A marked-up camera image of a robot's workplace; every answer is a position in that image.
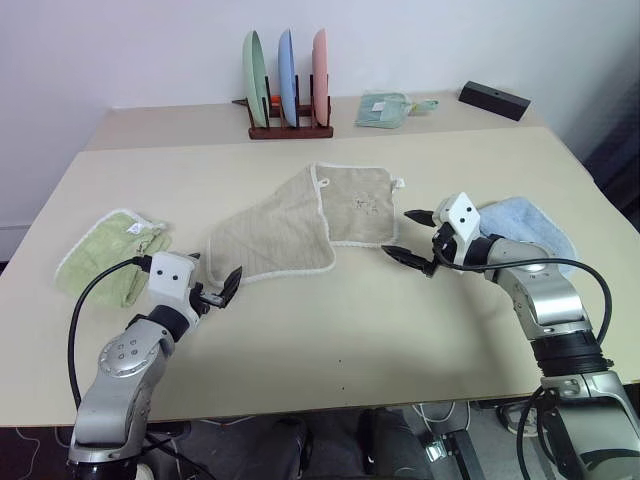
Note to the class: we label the black metal stand leg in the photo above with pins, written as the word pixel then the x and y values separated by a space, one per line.
pixel 467 457

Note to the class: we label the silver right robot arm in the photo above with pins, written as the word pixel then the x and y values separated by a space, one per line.
pixel 550 305

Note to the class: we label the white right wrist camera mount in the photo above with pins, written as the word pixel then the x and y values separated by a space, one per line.
pixel 462 212

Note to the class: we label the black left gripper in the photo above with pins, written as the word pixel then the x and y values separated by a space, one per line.
pixel 202 301

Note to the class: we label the light blue towel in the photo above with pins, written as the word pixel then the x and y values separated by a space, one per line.
pixel 530 220

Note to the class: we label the black rectangular box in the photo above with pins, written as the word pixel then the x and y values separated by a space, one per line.
pixel 492 100

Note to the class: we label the dark furniture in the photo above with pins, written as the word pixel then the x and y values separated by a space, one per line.
pixel 620 170

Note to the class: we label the folded teal cloth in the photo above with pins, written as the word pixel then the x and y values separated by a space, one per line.
pixel 380 112

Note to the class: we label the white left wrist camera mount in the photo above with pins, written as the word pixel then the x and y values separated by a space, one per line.
pixel 170 280

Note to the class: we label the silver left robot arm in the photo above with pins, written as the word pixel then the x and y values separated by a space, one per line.
pixel 120 360

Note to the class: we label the dark rounded shape white mark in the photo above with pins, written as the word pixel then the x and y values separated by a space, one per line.
pixel 390 445

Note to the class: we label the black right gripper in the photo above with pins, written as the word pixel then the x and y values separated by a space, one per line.
pixel 446 246

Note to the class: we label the light green towel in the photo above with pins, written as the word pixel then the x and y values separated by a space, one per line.
pixel 100 250

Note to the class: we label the pink plate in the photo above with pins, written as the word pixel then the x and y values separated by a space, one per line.
pixel 320 75

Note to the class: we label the blue plate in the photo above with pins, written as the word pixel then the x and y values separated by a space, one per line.
pixel 286 75

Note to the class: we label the green plate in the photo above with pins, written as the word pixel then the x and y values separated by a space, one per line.
pixel 254 75

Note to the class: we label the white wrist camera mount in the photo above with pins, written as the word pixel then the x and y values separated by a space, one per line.
pixel 170 280
pixel 462 212

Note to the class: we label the dark wooden plate rack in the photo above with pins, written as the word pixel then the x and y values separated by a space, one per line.
pixel 290 133

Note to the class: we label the beige towel with white trim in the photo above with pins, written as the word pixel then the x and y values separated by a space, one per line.
pixel 280 225

